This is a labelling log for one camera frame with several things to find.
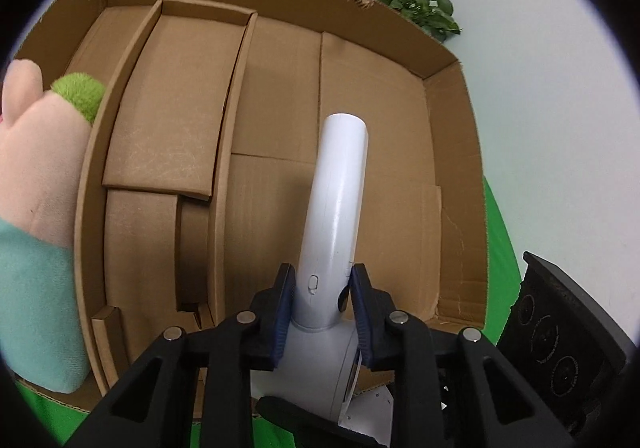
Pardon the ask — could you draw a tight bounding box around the white device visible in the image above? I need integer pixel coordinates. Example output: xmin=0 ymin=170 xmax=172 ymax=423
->
xmin=338 ymin=385 xmax=394 ymax=447

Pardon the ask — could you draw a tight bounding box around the narrow cardboard insert box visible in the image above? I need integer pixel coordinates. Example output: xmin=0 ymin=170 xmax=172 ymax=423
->
xmin=70 ymin=0 xmax=257 ymax=392

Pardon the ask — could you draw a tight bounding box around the pink pig plush toy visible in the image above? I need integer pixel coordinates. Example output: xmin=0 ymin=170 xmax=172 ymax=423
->
xmin=1 ymin=60 xmax=104 ymax=394

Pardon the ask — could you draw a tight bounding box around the large cardboard tray box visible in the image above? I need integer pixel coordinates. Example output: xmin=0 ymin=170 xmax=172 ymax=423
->
xmin=17 ymin=0 xmax=487 ymax=411

